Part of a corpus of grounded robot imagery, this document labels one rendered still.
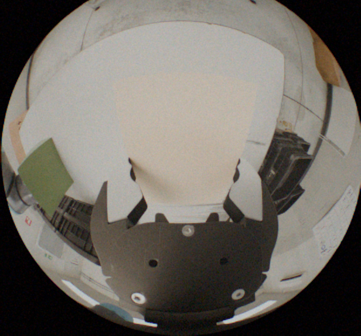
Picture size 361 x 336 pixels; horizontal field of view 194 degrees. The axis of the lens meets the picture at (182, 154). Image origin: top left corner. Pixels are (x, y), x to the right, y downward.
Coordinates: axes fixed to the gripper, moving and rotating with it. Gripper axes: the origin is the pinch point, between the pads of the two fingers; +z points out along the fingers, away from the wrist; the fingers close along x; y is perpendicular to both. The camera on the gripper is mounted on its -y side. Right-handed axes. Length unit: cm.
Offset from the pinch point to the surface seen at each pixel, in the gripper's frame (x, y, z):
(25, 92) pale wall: -347, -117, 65
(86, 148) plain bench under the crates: -22.2, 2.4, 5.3
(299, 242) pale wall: 254, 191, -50
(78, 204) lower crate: -49, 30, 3
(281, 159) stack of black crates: 54, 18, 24
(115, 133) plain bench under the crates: -12.3, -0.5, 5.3
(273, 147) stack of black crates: 54, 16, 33
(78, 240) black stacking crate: -38, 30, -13
